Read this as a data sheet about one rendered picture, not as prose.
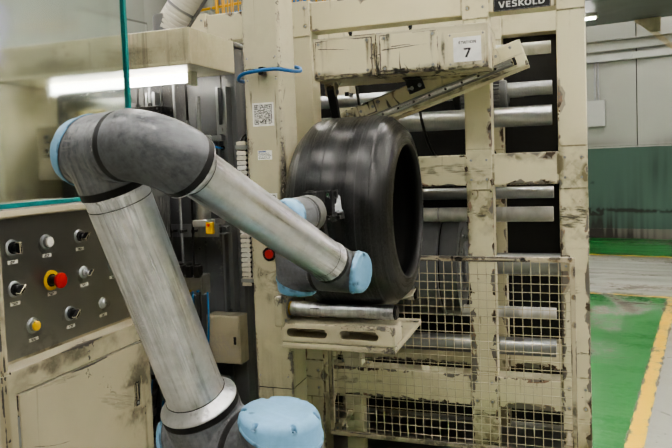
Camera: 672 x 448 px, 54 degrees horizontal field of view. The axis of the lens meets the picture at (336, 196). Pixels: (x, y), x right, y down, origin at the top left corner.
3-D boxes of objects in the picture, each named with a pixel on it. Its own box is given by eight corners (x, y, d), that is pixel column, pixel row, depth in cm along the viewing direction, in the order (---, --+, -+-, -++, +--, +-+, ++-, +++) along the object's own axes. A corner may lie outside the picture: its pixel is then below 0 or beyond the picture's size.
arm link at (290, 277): (308, 300, 144) (304, 244, 144) (268, 297, 151) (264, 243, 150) (333, 291, 152) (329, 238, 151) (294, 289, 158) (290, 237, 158)
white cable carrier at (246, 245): (242, 285, 218) (235, 141, 216) (249, 283, 223) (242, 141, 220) (254, 286, 217) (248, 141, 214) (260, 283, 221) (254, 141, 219)
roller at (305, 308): (285, 314, 203) (286, 299, 204) (290, 315, 207) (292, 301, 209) (395, 319, 192) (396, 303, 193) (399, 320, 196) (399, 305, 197)
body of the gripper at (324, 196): (339, 189, 172) (323, 192, 160) (341, 222, 172) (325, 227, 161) (312, 189, 174) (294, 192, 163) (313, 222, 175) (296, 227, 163)
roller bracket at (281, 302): (274, 327, 201) (273, 296, 201) (320, 300, 239) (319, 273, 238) (284, 328, 200) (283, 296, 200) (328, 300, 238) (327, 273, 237)
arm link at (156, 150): (163, 85, 97) (382, 255, 146) (110, 95, 104) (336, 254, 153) (136, 155, 92) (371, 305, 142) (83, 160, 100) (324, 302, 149)
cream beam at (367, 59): (313, 81, 232) (311, 39, 231) (336, 87, 255) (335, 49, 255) (489, 67, 212) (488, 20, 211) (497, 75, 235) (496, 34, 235)
